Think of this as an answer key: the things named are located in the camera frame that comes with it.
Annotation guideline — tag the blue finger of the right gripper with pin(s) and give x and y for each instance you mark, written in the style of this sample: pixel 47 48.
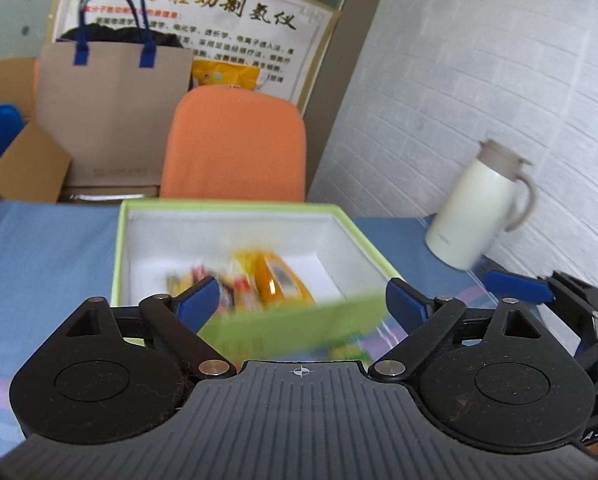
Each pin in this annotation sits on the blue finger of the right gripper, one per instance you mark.
pixel 510 285

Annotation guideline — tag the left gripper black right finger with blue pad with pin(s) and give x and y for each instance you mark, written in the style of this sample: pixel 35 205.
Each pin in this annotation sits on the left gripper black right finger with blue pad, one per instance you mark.
pixel 428 322

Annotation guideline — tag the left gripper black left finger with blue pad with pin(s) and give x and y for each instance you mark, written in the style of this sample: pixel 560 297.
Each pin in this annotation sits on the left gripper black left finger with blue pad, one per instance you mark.
pixel 179 338

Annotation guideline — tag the golden transparent snack bag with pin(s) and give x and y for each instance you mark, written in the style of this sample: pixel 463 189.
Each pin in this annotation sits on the golden transparent snack bag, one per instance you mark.
pixel 276 285

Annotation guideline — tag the clear bag yellow snacks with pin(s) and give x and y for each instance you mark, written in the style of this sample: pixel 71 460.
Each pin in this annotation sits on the clear bag yellow snacks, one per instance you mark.
pixel 201 290

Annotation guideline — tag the green cardboard box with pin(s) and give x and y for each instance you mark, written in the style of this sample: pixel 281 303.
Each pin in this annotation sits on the green cardboard box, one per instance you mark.
pixel 345 274

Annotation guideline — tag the white thermos jug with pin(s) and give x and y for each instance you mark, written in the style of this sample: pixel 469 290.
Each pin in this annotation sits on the white thermos jug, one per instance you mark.
pixel 493 194

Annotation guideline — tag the blue striped tablecloth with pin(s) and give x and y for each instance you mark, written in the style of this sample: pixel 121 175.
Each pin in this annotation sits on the blue striped tablecloth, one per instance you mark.
pixel 52 257

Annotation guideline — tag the orange chair back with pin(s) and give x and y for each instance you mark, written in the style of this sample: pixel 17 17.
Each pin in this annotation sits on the orange chair back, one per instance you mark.
pixel 228 143

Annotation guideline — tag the yellow bag behind chair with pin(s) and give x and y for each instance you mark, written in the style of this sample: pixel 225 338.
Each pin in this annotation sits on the yellow bag behind chair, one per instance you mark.
pixel 216 73

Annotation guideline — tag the white poster with text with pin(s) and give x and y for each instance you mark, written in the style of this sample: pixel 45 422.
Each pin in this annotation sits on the white poster with text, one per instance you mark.
pixel 283 39

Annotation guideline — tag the brown paper bag blue handles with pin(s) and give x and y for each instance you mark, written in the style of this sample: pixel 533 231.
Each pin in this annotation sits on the brown paper bag blue handles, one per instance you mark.
pixel 110 104

